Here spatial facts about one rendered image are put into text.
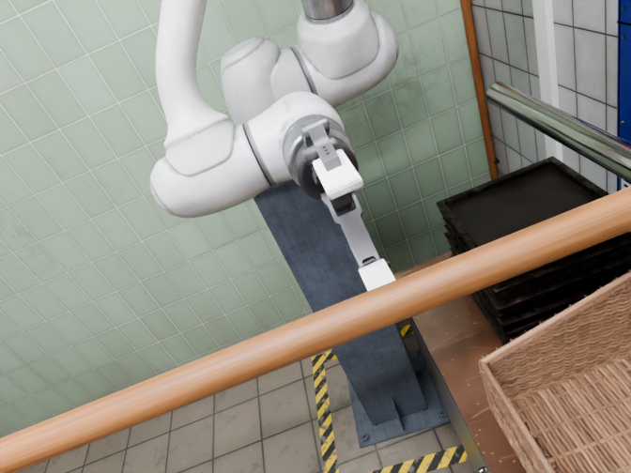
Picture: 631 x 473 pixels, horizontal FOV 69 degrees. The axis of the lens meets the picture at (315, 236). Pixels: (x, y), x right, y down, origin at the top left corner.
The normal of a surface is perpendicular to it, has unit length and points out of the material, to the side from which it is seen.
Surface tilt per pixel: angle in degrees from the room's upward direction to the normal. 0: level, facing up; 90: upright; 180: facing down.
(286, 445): 0
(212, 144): 63
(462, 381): 0
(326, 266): 90
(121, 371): 90
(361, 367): 90
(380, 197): 90
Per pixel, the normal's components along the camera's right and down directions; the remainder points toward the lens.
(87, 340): 0.17, 0.52
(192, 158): -0.09, 0.18
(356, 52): 0.45, 0.65
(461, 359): -0.35, -0.76
